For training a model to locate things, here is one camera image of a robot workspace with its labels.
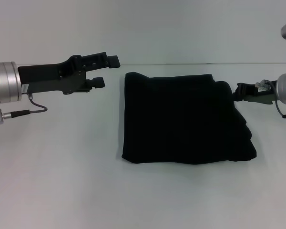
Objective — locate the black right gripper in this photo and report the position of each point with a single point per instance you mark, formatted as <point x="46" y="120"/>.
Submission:
<point x="264" y="94"/>

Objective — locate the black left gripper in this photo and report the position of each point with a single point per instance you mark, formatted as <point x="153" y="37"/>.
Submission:
<point x="50" y="76"/>

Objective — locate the black shirt with FREE print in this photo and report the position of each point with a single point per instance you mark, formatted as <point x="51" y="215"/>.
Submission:
<point x="181" y="119"/>

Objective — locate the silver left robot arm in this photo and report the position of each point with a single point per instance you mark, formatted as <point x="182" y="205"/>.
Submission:
<point x="4" y="81"/>

